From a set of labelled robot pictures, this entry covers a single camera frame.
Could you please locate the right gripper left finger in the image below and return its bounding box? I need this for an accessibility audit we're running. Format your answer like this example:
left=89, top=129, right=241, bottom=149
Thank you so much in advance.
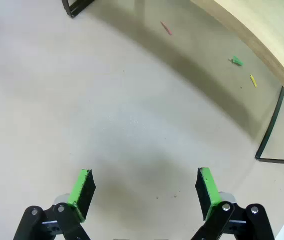
left=13, top=168, right=97, bottom=240

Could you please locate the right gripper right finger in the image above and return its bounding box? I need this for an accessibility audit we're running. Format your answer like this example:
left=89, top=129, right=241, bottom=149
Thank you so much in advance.
left=190, top=166, right=275, bottom=240

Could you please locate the yellow paper scrap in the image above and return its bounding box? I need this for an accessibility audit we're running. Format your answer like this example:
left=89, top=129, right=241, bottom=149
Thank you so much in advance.
left=249, top=73, right=258, bottom=89

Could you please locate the green paper scrap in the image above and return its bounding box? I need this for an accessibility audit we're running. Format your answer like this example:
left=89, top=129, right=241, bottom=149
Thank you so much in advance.
left=228, top=55, right=244, bottom=67

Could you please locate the small red stick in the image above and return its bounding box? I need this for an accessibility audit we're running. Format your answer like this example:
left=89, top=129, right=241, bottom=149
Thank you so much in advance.
left=160, top=21, right=173, bottom=36

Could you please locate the wood shelf black metal frame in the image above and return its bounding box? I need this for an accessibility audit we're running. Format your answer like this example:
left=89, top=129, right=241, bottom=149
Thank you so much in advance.
left=61, top=0, right=284, bottom=165

